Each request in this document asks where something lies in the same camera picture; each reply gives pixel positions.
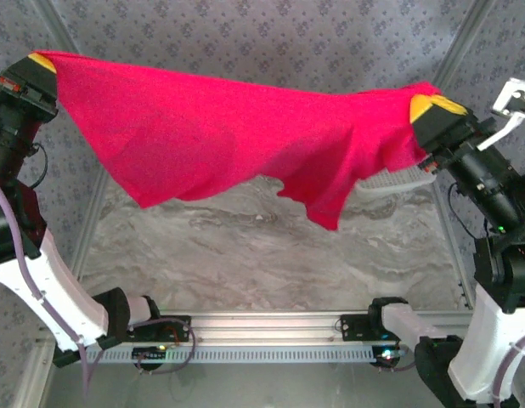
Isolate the white perforated plastic basket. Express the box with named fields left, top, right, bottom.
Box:
left=355, top=167, right=438, bottom=201

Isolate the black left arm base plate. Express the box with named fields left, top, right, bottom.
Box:
left=130, top=314, right=192, bottom=343

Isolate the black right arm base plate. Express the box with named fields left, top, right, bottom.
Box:
left=339, top=313, right=391, bottom=343

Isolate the aluminium frame post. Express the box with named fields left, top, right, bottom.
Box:
left=35, top=0, right=76, bottom=55
left=432, top=0, right=497, bottom=88

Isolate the aluminium frame leg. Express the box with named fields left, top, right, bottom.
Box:
left=11, top=346, right=55, bottom=408

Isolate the aluminium mounting rail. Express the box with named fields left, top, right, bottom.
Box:
left=126, top=311, right=474, bottom=344

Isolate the black controller board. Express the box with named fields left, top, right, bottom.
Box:
left=133, top=346, right=168, bottom=366
left=372, top=346, right=406, bottom=369

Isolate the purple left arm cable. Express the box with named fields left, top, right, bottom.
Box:
left=0, top=174, right=198, bottom=396

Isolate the red t-shirt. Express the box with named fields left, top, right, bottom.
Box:
left=32, top=49, right=444, bottom=232

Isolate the grey slotted cable duct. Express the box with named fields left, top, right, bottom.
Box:
left=86, top=344, right=399, bottom=366

